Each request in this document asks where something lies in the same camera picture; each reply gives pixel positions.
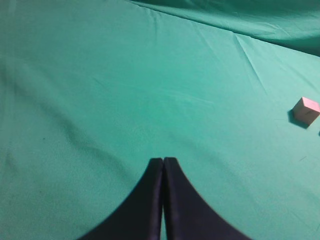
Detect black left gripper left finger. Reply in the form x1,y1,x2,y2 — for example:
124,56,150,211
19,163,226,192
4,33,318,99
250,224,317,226
80,158,163,240

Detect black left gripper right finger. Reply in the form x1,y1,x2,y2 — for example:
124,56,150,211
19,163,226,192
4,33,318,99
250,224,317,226
163,157,248,240

